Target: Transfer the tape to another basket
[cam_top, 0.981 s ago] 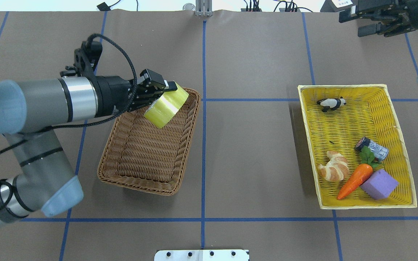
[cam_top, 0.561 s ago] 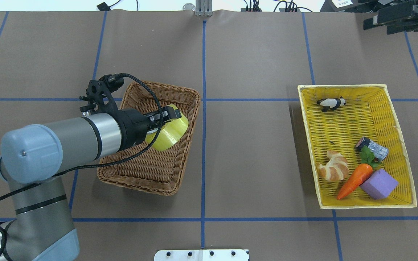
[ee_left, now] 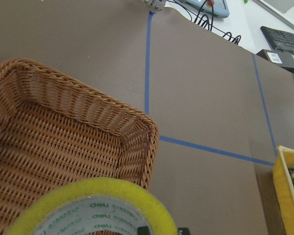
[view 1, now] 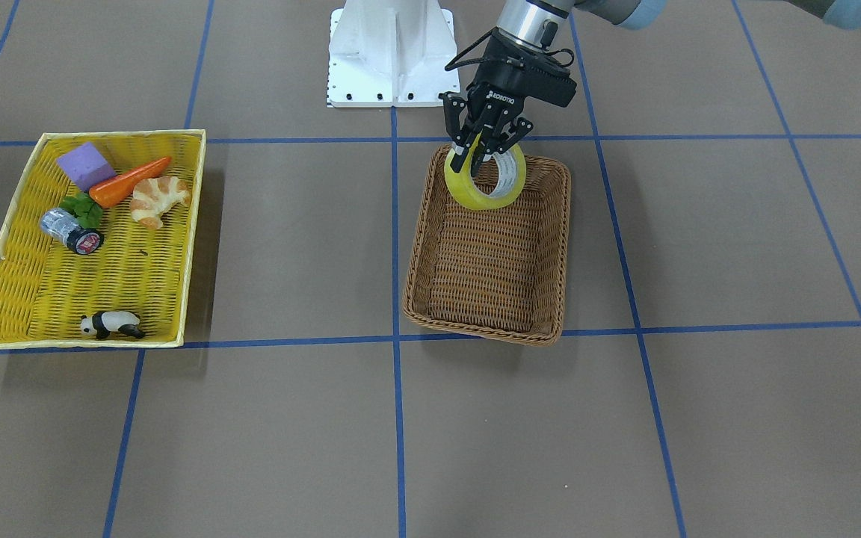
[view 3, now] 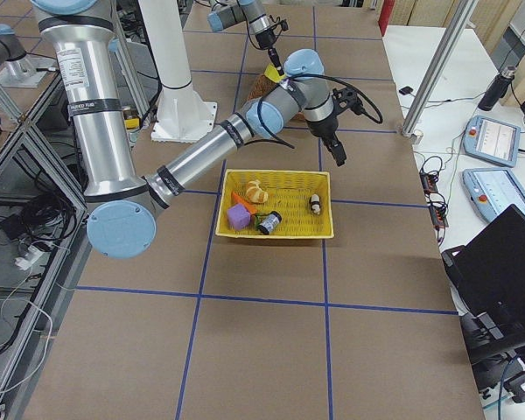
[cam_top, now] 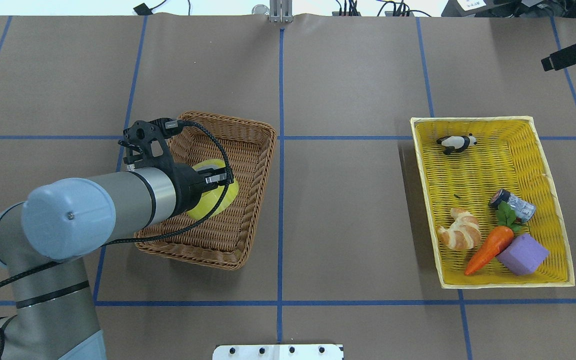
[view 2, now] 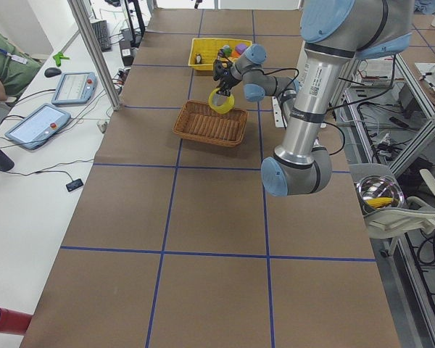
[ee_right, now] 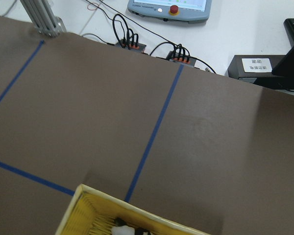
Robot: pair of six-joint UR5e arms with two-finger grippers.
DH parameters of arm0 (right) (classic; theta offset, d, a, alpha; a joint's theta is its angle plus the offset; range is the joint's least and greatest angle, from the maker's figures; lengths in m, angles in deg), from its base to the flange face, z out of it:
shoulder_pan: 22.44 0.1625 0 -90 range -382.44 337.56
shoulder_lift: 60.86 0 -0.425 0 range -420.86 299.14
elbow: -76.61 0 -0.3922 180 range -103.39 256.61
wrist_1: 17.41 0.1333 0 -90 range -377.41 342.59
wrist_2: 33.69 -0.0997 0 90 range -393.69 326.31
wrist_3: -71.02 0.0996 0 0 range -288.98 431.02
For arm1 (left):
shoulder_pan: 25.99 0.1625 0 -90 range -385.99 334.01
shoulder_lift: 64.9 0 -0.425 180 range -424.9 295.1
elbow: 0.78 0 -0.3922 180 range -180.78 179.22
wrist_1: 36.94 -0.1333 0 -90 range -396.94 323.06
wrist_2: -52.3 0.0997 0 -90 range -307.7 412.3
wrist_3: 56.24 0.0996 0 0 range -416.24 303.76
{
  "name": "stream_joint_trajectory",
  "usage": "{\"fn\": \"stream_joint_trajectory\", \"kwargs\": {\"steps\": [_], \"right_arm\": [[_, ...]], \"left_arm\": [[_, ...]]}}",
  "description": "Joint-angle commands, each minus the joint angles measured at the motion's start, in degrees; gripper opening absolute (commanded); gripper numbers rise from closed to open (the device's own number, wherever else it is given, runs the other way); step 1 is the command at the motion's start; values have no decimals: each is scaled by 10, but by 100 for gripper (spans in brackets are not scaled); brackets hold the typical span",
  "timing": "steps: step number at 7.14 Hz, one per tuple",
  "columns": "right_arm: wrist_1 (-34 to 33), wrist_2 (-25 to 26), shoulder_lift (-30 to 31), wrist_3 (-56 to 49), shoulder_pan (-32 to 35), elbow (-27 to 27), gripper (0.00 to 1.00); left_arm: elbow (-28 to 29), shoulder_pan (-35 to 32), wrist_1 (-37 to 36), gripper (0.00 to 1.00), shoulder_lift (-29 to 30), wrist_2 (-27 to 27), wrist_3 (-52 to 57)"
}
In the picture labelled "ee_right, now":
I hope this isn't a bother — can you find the yellow wicker basket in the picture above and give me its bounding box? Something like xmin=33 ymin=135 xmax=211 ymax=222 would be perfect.
xmin=55 ymin=184 xmax=205 ymax=235

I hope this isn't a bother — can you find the right usb hub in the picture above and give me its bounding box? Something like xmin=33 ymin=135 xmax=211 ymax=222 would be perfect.
xmin=166 ymin=44 xmax=196 ymax=68

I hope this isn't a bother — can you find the usb hub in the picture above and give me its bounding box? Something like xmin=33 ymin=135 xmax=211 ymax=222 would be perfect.
xmin=166 ymin=44 xmax=196 ymax=68
xmin=112 ymin=14 xmax=147 ymax=53

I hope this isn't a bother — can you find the left usb hub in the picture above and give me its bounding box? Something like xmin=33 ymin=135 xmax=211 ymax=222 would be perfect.
xmin=112 ymin=14 xmax=147 ymax=53

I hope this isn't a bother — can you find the panda figurine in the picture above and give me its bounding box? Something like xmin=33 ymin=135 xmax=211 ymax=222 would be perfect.
xmin=111 ymin=217 xmax=152 ymax=235

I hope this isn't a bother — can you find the grey teach pendant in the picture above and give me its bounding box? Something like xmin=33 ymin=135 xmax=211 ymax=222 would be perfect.
xmin=127 ymin=0 xmax=212 ymax=24

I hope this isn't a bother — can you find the black box with label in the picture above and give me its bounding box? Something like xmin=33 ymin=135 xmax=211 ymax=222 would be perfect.
xmin=227 ymin=55 xmax=294 ymax=91

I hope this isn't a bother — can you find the aluminium frame post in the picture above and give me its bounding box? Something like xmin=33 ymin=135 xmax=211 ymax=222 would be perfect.
xmin=20 ymin=0 xmax=67 ymax=38

